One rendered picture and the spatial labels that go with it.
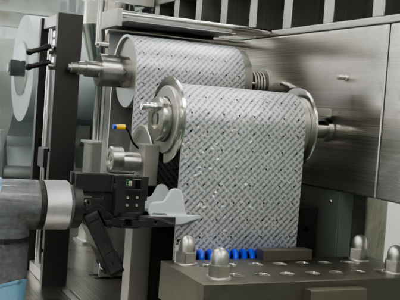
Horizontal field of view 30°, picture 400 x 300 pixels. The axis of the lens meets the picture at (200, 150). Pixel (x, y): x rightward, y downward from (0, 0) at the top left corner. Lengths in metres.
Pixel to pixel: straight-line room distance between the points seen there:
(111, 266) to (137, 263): 0.13
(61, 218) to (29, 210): 0.05
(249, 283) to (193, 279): 0.08
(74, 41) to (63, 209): 0.47
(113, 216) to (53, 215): 0.10
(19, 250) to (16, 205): 0.07
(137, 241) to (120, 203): 0.16
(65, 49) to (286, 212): 0.54
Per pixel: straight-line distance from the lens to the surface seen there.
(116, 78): 1.47
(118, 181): 1.15
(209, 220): 1.25
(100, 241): 1.17
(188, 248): 1.16
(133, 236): 1.29
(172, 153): 1.24
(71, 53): 1.50
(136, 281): 1.31
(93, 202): 1.16
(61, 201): 1.13
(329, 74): 1.44
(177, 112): 1.22
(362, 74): 1.36
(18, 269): 1.13
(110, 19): 1.53
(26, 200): 1.11
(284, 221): 1.32
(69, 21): 1.50
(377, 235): 1.62
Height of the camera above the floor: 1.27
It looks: 3 degrees down
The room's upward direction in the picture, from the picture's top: 4 degrees clockwise
